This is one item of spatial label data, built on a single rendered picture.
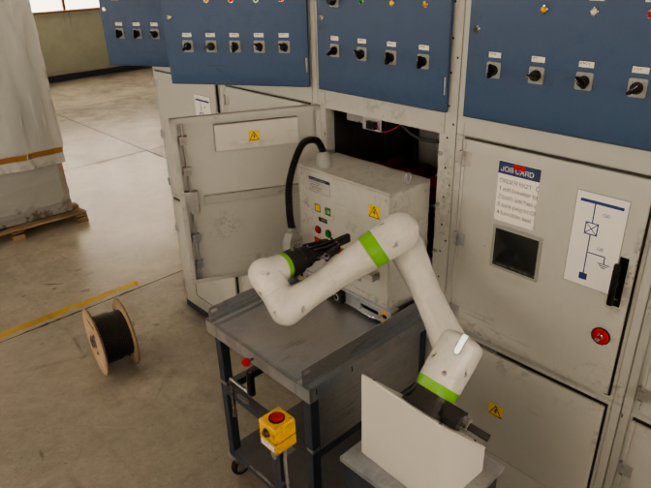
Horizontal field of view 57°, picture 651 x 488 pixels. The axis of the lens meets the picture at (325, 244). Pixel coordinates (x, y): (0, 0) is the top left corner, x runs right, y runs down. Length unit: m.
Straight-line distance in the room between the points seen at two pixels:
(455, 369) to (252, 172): 1.29
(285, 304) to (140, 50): 1.88
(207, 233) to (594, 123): 1.60
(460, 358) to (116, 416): 2.15
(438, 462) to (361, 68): 1.40
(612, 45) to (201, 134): 1.52
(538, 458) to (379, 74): 1.53
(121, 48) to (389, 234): 2.04
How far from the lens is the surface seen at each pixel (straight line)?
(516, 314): 2.19
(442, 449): 1.67
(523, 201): 2.01
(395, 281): 2.26
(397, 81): 2.22
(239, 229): 2.67
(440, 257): 2.32
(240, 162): 2.57
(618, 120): 1.83
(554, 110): 1.90
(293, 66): 2.57
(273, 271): 1.88
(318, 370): 2.07
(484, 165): 2.06
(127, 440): 3.28
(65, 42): 13.44
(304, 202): 2.44
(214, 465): 3.04
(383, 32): 2.24
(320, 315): 2.41
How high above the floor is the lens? 2.15
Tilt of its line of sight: 26 degrees down
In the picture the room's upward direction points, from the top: 2 degrees counter-clockwise
